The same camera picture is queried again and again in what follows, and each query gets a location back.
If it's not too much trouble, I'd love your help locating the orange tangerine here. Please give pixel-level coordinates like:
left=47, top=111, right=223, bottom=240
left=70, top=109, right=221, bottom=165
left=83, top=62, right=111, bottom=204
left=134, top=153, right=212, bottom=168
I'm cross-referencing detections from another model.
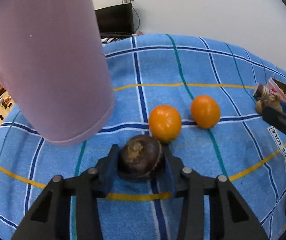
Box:
left=148, top=105, right=182, bottom=144
left=190, top=95, right=220, bottom=129

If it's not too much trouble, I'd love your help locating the purple pitcher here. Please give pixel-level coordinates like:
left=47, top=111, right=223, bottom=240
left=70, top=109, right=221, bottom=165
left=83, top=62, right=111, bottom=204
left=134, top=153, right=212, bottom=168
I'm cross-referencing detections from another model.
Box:
left=0, top=0, right=114, bottom=146

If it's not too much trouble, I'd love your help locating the dark water chestnut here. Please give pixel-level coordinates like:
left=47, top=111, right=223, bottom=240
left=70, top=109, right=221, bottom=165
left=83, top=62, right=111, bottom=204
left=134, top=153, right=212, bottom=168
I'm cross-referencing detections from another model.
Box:
left=260, top=94, right=283, bottom=112
left=117, top=134, right=164, bottom=180

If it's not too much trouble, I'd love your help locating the blue plaid tablecloth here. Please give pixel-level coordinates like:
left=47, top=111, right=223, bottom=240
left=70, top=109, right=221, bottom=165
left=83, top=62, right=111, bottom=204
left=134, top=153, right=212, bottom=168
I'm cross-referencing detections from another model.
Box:
left=0, top=34, right=286, bottom=239

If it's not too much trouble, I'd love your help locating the black television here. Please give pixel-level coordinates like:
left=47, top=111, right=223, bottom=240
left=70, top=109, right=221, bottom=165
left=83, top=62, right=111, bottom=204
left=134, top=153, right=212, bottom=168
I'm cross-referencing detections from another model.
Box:
left=95, top=3, right=134, bottom=34

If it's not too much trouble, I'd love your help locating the pink metal tin box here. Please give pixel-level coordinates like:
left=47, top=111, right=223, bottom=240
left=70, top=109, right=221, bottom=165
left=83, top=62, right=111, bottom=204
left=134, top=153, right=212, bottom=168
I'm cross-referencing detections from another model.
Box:
left=266, top=78, right=286, bottom=103

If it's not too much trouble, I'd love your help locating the white tv stand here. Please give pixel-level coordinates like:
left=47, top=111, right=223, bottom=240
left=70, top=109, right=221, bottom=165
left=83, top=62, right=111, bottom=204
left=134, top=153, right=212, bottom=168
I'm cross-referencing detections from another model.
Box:
left=100, top=33, right=141, bottom=44

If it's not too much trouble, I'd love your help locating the black power cable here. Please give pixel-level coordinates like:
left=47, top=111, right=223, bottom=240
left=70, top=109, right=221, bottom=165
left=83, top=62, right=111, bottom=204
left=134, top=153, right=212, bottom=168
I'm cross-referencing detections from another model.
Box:
left=132, top=3, right=141, bottom=33

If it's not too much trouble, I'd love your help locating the wall power socket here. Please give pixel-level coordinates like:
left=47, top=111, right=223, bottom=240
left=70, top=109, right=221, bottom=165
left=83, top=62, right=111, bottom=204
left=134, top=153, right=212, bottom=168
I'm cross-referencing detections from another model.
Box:
left=122, top=0, right=134, bottom=4

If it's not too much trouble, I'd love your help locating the tan longan fruit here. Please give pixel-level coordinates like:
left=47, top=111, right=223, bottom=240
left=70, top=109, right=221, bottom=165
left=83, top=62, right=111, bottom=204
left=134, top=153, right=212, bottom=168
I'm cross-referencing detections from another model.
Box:
left=255, top=100, right=263, bottom=115

